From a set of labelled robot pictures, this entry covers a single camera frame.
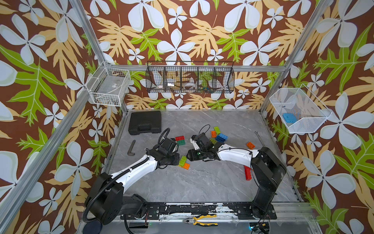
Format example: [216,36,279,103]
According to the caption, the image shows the light blue lego brick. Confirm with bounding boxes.
[217,133,228,141]

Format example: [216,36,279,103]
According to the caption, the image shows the dark blue upturned lego brick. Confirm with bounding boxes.
[215,136,226,143]

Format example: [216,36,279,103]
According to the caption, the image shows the white wire basket left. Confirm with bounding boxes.
[86,62,131,107]

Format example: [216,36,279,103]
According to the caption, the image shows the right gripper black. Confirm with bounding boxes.
[184,148,207,160]

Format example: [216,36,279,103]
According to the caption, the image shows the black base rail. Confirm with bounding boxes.
[122,201,278,220]

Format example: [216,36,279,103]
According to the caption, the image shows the silver combination wrench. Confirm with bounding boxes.
[255,131,265,146]

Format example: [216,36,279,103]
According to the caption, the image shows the small orange upturned lego brick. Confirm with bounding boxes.
[246,142,255,150]

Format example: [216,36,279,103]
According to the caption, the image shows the aluminium frame post left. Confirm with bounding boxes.
[69,1,128,115]

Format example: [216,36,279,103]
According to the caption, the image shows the black plastic tool case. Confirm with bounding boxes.
[128,111,162,136]

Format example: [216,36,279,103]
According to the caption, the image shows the black round disc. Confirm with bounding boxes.
[82,220,103,234]

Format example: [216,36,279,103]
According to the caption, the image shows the aluminium frame post right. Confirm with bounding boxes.
[259,0,331,114]

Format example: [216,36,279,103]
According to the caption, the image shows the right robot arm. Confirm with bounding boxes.
[187,133,286,218]

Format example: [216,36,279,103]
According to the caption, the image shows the black wire basket centre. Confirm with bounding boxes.
[145,61,235,94]

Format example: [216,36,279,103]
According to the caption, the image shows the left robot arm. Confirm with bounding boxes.
[82,138,179,225]

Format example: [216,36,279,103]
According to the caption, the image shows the grey allen key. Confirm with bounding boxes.
[127,140,136,156]

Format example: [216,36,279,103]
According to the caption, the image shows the long red lego brick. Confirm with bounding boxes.
[244,166,252,181]

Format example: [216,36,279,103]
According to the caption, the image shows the aluminium frame post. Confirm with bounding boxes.
[69,1,128,115]
[259,0,331,114]

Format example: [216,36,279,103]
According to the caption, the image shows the white wire basket right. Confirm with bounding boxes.
[270,84,333,135]

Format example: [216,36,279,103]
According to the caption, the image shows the dark green lego brick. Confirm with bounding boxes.
[177,140,186,146]

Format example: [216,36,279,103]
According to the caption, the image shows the lime green long lego brick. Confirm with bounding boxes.
[178,156,187,167]

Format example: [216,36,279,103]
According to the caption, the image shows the blue sponge in basket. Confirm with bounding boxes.
[282,113,298,124]

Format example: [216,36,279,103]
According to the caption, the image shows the white wire basket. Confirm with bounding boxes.
[270,84,333,135]
[86,62,131,107]

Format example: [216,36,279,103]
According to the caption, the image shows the yellow black pliers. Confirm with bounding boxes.
[183,214,219,227]

